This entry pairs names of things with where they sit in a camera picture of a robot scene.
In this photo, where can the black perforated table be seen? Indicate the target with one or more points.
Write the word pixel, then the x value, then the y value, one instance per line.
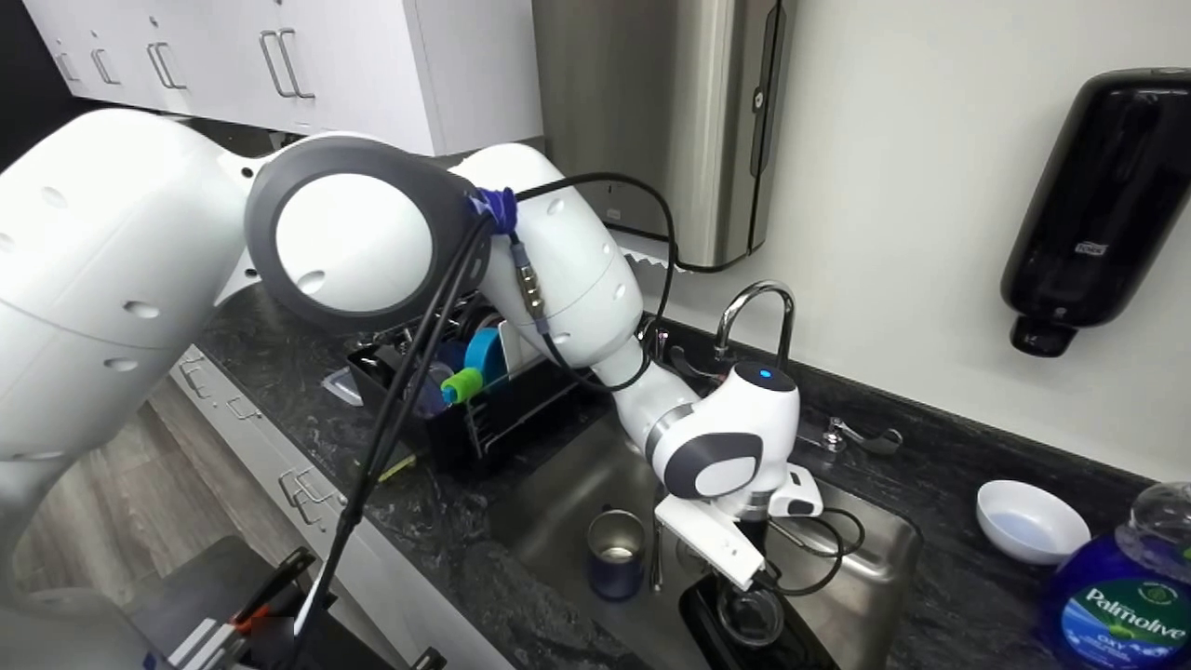
pixel 173 608

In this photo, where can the white base cabinet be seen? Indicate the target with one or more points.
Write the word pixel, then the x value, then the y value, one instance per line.
pixel 375 570

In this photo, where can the black rectangular tray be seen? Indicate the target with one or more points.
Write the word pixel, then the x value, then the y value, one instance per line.
pixel 819 636

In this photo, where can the stainless paper towel dispenser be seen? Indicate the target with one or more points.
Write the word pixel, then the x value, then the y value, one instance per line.
pixel 647 122

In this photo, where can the green bottle cap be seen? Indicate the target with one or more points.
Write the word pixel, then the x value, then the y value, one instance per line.
pixel 462 389

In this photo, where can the small white bowl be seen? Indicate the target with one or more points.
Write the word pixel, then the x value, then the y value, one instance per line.
pixel 1028 522

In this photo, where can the chrome faucet lever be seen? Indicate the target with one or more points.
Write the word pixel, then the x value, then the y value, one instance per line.
pixel 857 436

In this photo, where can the black sink faucet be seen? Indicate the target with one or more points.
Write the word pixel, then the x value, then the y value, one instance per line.
pixel 783 309

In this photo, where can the blue plastic bowl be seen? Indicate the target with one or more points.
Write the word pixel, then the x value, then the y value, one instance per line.
pixel 484 349

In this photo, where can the black dish rack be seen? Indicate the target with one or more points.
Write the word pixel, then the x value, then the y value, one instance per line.
pixel 514 413

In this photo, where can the green yellow sponge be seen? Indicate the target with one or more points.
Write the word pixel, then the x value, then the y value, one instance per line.
pixel 400 467

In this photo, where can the white upper cabinet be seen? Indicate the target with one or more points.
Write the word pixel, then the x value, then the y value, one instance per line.
pixel 349 60

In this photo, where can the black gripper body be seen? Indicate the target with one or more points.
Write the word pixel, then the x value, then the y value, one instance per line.
pixel 768 553

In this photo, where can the stainless steel sink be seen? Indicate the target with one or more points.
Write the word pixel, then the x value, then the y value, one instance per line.
pixel 560 497

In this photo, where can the blue steel mug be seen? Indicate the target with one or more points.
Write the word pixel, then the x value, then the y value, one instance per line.
pixel 615 559

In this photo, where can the blue dish soap bottle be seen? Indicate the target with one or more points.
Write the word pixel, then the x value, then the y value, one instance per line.
pixel 1120 619

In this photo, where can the black soap dispenser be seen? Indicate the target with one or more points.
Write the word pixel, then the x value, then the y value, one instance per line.
pixel 1101 209

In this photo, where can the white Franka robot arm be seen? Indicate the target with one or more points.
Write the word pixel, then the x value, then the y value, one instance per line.
pixel 113 274

